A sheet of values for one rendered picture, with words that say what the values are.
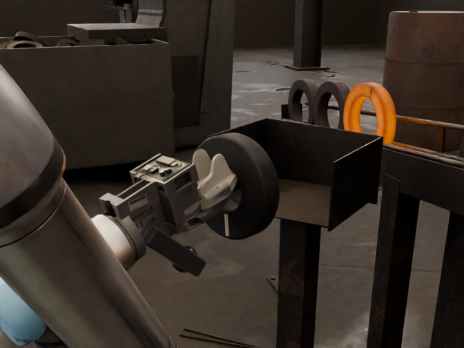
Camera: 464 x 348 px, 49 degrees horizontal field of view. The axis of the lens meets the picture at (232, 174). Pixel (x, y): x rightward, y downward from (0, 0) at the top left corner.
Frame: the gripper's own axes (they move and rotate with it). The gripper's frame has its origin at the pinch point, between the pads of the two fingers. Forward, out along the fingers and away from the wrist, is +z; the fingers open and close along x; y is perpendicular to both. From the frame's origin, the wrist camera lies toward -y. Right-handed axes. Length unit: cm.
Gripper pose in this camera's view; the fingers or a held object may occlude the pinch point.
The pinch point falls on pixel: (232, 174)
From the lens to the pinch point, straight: 74.2
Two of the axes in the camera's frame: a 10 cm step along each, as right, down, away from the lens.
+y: -1.9, -8.5, -4.9
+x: -7.2, -2.1, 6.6
